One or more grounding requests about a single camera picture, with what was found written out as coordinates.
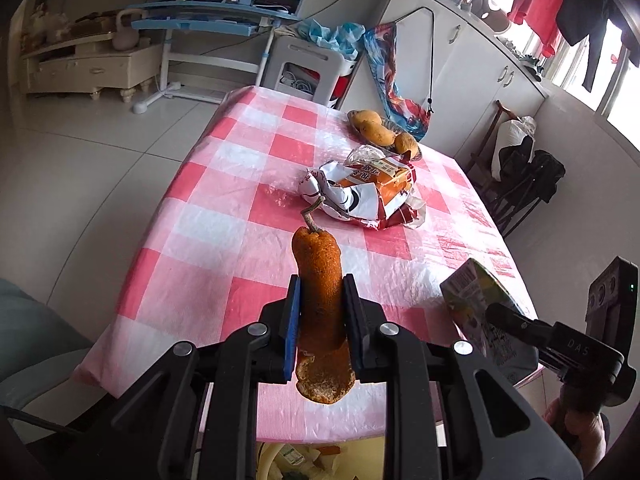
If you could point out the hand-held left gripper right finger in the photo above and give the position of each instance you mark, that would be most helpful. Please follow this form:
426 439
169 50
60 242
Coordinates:
352 330

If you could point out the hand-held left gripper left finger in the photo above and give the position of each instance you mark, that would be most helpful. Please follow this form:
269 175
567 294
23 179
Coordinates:
290 330

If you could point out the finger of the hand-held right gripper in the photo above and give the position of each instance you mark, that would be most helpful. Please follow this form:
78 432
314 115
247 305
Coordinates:
515 327

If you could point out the light blue milk carton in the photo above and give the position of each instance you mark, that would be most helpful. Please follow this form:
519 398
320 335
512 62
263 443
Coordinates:
467 285

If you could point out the yellow trash bin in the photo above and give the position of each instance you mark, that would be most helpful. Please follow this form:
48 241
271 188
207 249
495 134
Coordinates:
300 460

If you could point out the person's right hand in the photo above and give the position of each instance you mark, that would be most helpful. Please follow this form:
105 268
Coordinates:
592 440

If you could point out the pink checked tablecloth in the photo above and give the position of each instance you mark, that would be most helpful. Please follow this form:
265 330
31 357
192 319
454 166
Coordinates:
225 200

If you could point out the red and white snack bag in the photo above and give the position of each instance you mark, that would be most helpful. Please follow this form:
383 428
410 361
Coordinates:
370 180

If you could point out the chair with black clothes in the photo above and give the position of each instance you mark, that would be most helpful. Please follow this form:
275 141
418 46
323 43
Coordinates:
535 175

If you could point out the dark woven fruit basket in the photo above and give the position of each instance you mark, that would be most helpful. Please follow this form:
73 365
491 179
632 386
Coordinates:
387 149

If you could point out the yellow mango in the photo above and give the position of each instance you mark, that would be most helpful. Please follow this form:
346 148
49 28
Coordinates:
364 117
406 144
377 132

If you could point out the wooden chair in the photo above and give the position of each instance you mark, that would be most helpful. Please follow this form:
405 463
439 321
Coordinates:
492 130

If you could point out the grey chair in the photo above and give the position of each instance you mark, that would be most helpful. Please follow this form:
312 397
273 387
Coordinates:
40 340

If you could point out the white cabinet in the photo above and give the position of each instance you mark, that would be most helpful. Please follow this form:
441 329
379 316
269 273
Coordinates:
470 75

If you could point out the colourful printed cloth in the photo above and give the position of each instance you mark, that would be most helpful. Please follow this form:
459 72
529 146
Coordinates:
385 65

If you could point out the white plastic stool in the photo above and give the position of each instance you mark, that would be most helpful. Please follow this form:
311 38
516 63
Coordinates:
300 55

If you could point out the blue plastic bag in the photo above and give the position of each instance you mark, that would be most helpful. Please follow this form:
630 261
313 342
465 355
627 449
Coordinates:
332 37

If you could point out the blue study desk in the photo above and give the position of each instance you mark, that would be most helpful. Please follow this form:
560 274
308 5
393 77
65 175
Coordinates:
210 15

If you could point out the red hanging garment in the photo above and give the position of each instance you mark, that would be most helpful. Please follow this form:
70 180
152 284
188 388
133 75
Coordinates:
537 0

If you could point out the cream television cabinet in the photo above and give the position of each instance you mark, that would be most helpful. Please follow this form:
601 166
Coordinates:
90 67

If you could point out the black hanging garment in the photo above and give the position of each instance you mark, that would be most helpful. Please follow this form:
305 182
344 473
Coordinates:
590 5

